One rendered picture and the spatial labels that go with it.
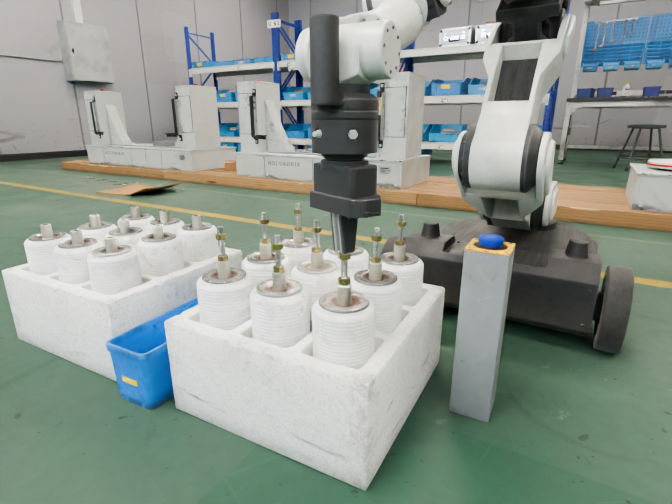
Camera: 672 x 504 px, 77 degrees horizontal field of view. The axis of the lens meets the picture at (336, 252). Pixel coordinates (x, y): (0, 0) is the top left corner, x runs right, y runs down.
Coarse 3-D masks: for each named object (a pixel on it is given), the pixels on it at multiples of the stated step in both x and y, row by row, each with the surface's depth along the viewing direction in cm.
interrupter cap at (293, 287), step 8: (288, 280) 71; (296, 280) 71; (256, 288) 67; (264, 288) 68; (272, 288) 68; (288, 288) 68; (296, 288) 68; (264, 296) 65; (272, 296) 65; (280, 296) 65; (288, 296) 65
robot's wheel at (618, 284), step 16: (608, 272) 93; (624, 272) 91; (608, 288) 90; (624, 288) 89; (608, 304) 89; (624, 304) 87; (608, 320) 89; (624, 320) 87; (608, 336) 90; (624, 336) 88; (608, 352) 95
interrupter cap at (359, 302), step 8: (328, 296) 65; (336, 296) 65; (352, 296) 65; (360, 296) 65; (320, 304) 62; (328, 304) 62; (336, 304) 62; (352, 304) 62; (360, 304) 62; (368, 304) 62; (336, 312) 60; (344, 312) 59; (352, 312) 60
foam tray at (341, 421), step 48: (432, 288) 87; (192, 336) 70; (240, 336) 68; (384, 336) 68; (432, 336) 84; (192, 384) 74; (240, 384) 68; (288, 384) 62; (336, 384) 58; (384, 384) 61; (240, 432) 71; (288, 432) 65; (336, 432) 60; (384, 432) 64
